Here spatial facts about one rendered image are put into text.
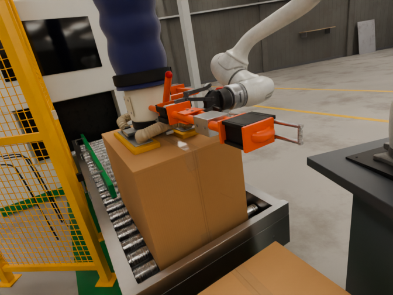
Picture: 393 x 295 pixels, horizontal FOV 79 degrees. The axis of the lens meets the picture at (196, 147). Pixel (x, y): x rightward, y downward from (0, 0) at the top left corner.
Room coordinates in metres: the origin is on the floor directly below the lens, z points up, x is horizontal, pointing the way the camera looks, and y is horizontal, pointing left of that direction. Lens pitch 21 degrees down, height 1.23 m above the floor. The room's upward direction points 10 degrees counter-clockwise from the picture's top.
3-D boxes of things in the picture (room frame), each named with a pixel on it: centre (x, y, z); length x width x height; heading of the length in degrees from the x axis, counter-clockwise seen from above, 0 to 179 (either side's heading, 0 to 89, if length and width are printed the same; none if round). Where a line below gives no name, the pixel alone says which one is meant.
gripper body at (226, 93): (0.83, -0.09, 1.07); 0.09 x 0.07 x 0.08; 117
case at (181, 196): (0.99, 0.15, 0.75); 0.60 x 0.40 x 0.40; 26
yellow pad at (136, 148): (0.95, 0.25, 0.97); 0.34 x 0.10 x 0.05; 27
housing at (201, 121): (0.57, -0.05, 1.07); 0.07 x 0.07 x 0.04; 27
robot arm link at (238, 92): (0.86, -0.16, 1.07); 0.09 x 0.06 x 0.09; 27
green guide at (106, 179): (1.91, 0.91, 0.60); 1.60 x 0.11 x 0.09; 27
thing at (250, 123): (0.45, -0.10, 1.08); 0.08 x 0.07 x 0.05; 27
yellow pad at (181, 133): (1.03, 0.08, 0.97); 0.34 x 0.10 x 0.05; 27
